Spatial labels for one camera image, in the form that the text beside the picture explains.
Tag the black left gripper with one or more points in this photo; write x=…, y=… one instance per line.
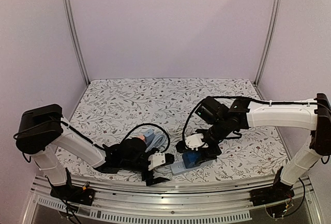
x=153, y=181

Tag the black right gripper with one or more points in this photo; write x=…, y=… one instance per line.
x=209, y=150

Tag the light blue power strip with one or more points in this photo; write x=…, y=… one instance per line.
x=179, y=168

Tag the pink small charger plug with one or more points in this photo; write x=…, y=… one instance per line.
x=141, y=137

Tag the dark blue cube socket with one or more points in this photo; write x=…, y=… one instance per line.
x=191, y=159

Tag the light blue charger plug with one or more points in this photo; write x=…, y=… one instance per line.
x=148, y=136

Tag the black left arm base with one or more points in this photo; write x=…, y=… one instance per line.
x=77, y=194

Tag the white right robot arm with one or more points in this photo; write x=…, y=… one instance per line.
x=309, y=118

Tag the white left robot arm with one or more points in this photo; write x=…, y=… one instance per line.
x=42, y=127

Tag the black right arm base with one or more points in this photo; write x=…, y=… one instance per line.
x=278, y=191

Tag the floral patterned table mat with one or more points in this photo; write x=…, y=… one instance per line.
x=109, y=109

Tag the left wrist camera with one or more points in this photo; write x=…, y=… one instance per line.
x=160, y=159

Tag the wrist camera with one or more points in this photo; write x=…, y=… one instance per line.
x=191, y=143
x=160, y=159

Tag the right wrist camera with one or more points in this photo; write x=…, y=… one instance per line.
x=191, y=143

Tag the aluminium front table rail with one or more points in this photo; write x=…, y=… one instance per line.
x=212, y=202

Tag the right aluminium frame post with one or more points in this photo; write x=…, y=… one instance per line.
x=268, y=42

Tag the aluminium frame post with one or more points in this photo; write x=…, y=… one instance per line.
x=75, y=41
x=268, y=42

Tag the left aluminium frame post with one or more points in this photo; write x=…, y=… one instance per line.
x=75, y=41

